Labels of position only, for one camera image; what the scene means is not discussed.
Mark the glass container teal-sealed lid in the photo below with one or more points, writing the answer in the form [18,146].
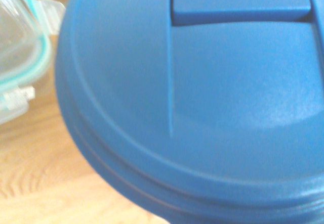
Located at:
[17,44]

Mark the blue plastic lid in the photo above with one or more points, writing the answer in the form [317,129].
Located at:
[202,95]

